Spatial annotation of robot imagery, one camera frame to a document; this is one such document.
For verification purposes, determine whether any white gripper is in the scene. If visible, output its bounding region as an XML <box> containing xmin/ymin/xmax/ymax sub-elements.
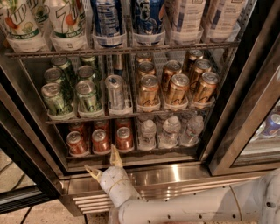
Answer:
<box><xmin>84</xmin><ymin>144</ymin><xmax>141</xmax><ymax>208</ymax></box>

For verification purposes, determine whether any red coke can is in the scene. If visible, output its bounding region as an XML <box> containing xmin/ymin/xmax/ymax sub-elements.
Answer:
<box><xmin>68</xmin><ymin>122</ymin><xmax>87</xmax><ymax>136</ymax></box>
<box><xmin>94</xmin><ymin>120</ymin><xmax>109</xmax><ymax>134</ymax></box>
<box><xmin>115</xmin><ymin>118</ymin><xmax>132</xmax><ymax>129</ymax></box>
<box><xmin>92</xmin><ymin>129</ymin><xmax>110</xmax><ymax>154</ymax></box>
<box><xmin>116</xmin><ymin>127</ymin><xmax>133</xmax><ymax>151</ymax></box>
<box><xmin>66</xmin><ymin>131</ymin><xmax>88</xmax><ymax>157</ymax></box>

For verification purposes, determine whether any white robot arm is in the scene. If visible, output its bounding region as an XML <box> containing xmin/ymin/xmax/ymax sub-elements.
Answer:
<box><xmin>85</xmin><ymin>146</ymin><xmax>280</xmax><ymax>224</ymax></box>

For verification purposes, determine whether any steel fridge vent grille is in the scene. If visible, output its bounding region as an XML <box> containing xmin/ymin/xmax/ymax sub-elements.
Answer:
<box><xmin>59</xmin><ymin>165</ymin><xmax>266</xmax><ymax>216</ymax></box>

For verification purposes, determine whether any green can front right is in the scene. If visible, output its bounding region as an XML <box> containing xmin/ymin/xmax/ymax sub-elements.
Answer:
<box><xmin>75</xmin><ymin>80</ymin><xmax>102</xmax><ymax>113</ymax></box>

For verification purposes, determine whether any green can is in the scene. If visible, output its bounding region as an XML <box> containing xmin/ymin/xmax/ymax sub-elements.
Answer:
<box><xmin>44</xmin><ymin>67</ymin><xmax>73</xmax><ymax>98</ymax></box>
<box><xmin>77</xmin><ymin>66</ymin><xmax>102</xmax><ymax>86</ymax></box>
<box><xmin>80</xmin><ymin>56</ymin><xmax>98</xmax><ymax>70</ymax></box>
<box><xmin>41</xmin><ymin>82</ymin><xmax>73</xmax><ymax>116</ymax></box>
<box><xmin>75</xmin><ymin>80</ymin><xmax>102</xmax><ymax>113</ymax></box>
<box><xmin>51</xmin><ymin>57</ymin><xmax>76</xmax><ymax>86</ymax></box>

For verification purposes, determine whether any left glass fridge door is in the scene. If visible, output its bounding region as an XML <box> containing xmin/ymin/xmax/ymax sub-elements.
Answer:
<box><xmin>0</xmin><ymin>71</ymin><xmax>61</xmax><ymax>214</ymax></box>

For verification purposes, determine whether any glass fridge door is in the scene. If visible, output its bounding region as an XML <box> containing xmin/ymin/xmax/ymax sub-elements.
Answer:
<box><xmin>0</xmin><ymin>71</ymin><xmax>61</xmax><ymax>214</ymax></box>
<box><xmin>209</xmin><ymin>37</ymin><xmax>280</xmax><ymax>176</ymax></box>

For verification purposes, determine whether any silver can front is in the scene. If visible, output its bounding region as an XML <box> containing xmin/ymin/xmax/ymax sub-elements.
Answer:
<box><xmin>105</xmin><ymin>74</ymin><xmax>124</xmax><ymax>110</ymax></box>

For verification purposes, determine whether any gold can front left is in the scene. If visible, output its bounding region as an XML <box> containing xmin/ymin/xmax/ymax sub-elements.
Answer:
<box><xmin>138</xmin><ymin>75</ymin><xmax>159</xmax><ymax>107</ymax></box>

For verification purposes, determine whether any gold can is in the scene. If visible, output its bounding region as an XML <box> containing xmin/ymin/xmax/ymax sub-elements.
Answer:
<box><xmin>190</xmin><ymin>59</ymin><xmax>212</xmax><ymax>90</ymax></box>
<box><xmin>192</xmin><ymin>72</ymin><xmax>220</xmax><ymax>103</ymax></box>
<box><xmin>161</xmin><ymin>60</ymin><xmax>182</xmax><ymax>92</ymax></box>
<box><xmin>165</xmin><ymin>73</ymin><xmax>189</xmax><ymax>105</ymax></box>
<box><xmin>183</xmin><ymin>50</ymin><xmax>204</xmax><ymax>73</ymax></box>
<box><xmin>135</xmin><ymin>52</ymin><xmax>152</xmax><ymax>64</ymax></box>
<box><xmin>137</xmin><ymin>61</ymin><xmax>156</xmax><ymax>80</ymax></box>
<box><xmin>138</xmin><ymin>75</ymin><xmax>159</xmax><ymax>107</ymax></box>

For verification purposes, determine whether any green can front left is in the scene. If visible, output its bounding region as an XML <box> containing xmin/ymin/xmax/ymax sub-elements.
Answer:
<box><xmin>41</xmin><ymin>82</ymin><xmax>73</xmax><ymax>116</ymax></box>

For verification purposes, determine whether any green can middle right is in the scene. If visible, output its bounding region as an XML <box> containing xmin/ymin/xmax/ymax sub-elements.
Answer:
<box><xmin>77</xmin><ymin>66</ymin><xmax>102</xmax><ymax>86</ymax></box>

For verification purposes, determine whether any gold can front middle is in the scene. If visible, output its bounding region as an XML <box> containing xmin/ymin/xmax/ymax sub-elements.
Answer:
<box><xmin>165</xmin><ymin>73</ymin><xmax>189</xmax><ymax>105</ymax></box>

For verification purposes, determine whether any gold can middle left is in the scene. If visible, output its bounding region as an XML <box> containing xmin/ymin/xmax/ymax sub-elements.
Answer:
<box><xmin>137</xmin><ymin>61</ymin><xmax>156</xmax><ymax>80</ymax></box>

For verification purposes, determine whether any green can middle left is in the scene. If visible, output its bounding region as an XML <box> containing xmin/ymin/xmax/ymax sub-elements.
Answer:
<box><xmin>44</xmin><ymin>67</ymin><xmax>73</xmax><ymax>98</ymax></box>

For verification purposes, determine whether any dark can behind silver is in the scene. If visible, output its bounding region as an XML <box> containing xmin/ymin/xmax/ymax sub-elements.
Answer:
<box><xmin>112</xmin><ymin>54</ymin><xmax>124</xmax><ymax>76</ymax></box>

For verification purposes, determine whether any green can back right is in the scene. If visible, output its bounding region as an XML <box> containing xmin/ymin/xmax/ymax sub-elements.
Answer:
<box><xmin>80</xmin><ymin>56</ymin><xmax>98</xmax><ymax>70</ymax></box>

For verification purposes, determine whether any green can back left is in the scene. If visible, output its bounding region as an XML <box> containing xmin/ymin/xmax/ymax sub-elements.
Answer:
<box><xmin>51</xmin><ymin>57</ymin><xmax>76</xmax><ymax>86</ymax></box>

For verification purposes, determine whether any gold can back left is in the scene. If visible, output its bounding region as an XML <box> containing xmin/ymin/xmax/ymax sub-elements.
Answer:
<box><xmin>135</xmin><ymin>52</ymin><xmax>152</xmax><ymax>64</ymax></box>

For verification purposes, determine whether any gold can middle centre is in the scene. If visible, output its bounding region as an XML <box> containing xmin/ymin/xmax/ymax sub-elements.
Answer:
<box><xmin>161</xmin><ymin>60</ymin><xmax>182</xmax><ymax>92</ymax></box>

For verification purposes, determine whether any gold can front right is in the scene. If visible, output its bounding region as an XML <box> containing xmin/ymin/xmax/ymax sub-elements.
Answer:
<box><xmin>192</xmin><ymin>72</ymin><xmax>220</xmax><ymax>103</ymax></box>

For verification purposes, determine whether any gold can middle right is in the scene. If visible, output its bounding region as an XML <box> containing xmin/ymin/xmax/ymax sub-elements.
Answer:
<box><xmin>190</xmin><ymin>59</ymin><xmax>212</xmax><ymax>90</ymax></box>

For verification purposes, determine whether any gold can back right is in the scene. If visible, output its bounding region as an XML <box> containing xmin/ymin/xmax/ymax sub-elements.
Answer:
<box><xmin>183</xmin><ymin>50</ymin><xmax>204</xmax><ymax>73</ymax></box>

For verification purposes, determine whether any right glass fridge door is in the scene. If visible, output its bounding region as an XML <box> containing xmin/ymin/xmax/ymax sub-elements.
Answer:
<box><xmin>209</xmin><ymin>37</ymin><xmax>280</xmax><ymax>176</ymax></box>

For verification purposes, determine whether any blue can behind glass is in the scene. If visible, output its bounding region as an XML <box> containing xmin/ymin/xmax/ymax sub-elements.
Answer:
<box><xmin>261</xmin><ymin>113</ymin><xmax>280</xmax><ymax>138</ymax></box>

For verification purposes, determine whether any clear water bottle left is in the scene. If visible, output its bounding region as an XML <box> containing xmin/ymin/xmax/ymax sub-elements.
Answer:
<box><xmin>139</xmin><ymin>120</ymin><xmax>157</xmax><ymax>151</ymax></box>

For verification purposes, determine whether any clear water bottle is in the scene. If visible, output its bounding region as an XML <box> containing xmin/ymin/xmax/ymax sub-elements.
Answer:
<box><xmin>179</xmin><ymin>115</ymin><xmax>204</xmax><ymax>147</ymax></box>
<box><xmin>159</xmin><ymin>115</ymin><xmax>181</xmax><ymax>148</ymax></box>
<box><xmin>139</xmin><ymin>120</ymin><xmax>157</xmax><ymax>151</ymax></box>

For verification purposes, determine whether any clear water bottle middle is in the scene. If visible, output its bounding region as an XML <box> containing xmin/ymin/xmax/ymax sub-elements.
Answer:
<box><xmin>159</xmin><ymin>115</ymin><xmax>181</xmax><ymax>148</ymax></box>

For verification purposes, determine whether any clear water bottle right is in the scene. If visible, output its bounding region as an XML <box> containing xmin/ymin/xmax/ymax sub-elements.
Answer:
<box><xmin>179</xmin><ymin>115</ymin><xmax>204</xmax><ymax>147</ymax></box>

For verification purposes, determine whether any blue drink bottle right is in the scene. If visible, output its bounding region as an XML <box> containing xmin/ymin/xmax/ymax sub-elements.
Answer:
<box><xmin>130</xmin><ymin>0</ymin><xmax>165</xmax><ymax>35</ymax></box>

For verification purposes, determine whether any blue drink bottle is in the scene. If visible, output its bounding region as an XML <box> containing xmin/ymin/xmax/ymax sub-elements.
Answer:
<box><xmin>130</xmin><ymin>0</ymin><xmax>165</xmax><ymax>35</ymax></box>
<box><xmin>90</xmin><ymin>0</ymin><xmax>124</xmax><ymax>47</ymax></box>

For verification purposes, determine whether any blue drink bottle left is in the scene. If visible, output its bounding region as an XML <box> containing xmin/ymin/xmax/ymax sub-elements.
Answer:
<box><xmin>90</xmin><ymin>0</ymin><xmax>124</xmax><ymax>47</ymax></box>

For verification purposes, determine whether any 7up bottle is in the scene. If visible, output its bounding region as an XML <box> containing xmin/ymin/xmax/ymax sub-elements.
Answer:
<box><xmin>45</xmin><ymin>0</ymin><xmax>85</xmax><ymax>39</ymax></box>
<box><xmin>0</xmin><ymin>0</ymin><xmax>42</xmax><ymax>40</ymax></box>

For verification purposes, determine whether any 7up bottle far left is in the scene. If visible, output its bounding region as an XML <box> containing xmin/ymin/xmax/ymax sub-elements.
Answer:
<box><xmin>0</xmin><ymin>0</ymin><xmax>42</xmax><ymax>40</ymax></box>

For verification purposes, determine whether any white drink bottle left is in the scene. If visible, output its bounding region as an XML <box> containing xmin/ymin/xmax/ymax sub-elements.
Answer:
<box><xmin>171</xmin><ymin>0</ymin><xmax>206</xmax><ymax>33</ymax></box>

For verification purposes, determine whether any middle wire shelf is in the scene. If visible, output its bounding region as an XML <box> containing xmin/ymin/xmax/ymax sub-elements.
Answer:
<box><xmin>45</xmin><ymin>107</ymin><xmax>211</xmax><ymax>124</ymax></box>

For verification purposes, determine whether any wire shelf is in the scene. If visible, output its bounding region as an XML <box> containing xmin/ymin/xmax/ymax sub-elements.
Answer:
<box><xmin>45</xmin><ymin>107</ymin><xmax>211</xmax><ymax>124</ymax></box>
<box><xmin>4</xmin><ymin>41</ymin><xmax>240</xmax><ymax>59</ymax></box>

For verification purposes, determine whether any upper wire shelf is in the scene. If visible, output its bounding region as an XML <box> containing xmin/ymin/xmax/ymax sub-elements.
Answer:
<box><xmin>4</xmin><ymin>41</ymin><xmax>240</xmax><ymax>59</ymax></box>

